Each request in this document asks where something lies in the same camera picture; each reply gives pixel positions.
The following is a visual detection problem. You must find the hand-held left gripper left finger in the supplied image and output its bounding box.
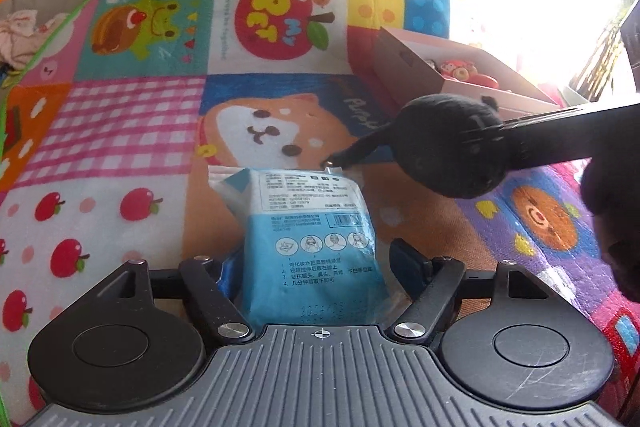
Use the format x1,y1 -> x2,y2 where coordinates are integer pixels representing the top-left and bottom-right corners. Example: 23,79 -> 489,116
107,257 -> 256,345

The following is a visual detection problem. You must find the blue wipes packet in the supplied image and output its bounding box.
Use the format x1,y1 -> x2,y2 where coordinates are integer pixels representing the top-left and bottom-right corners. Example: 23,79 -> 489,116
207,166 -> 397,334

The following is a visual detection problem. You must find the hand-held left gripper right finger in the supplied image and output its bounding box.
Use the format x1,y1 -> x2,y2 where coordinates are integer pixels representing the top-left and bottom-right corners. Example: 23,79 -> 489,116
390,237 -> 551,345

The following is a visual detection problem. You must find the black plush toy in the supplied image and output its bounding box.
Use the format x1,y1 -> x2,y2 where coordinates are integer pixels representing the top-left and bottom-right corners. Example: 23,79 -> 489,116
327,94 -> 508,201

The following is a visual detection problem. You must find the pink cardboard box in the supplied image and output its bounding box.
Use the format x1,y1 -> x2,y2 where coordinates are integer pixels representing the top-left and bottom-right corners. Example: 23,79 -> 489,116
372,26 -> 563,122

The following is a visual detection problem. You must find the colourful cartoon play mat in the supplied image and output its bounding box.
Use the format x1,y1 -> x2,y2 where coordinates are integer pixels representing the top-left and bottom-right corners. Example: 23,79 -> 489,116
0,0 -> 640,427

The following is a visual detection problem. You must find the pink patterned cloth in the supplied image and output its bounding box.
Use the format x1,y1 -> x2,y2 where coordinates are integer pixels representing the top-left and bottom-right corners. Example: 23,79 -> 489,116
0,9 -> 52,74

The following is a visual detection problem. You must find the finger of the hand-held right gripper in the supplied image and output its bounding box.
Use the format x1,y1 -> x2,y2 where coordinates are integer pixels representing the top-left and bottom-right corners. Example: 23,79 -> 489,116
457,102 -> 640,170

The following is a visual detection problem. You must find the red-pink charm keychain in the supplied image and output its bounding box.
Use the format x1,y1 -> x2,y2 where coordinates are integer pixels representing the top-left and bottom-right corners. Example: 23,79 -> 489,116
434,58 -> 477,82

